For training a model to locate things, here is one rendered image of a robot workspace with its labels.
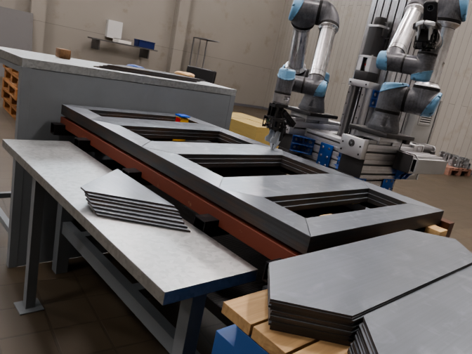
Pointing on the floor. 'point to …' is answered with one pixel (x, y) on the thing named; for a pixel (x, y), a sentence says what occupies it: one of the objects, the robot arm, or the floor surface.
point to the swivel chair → (202, 74)
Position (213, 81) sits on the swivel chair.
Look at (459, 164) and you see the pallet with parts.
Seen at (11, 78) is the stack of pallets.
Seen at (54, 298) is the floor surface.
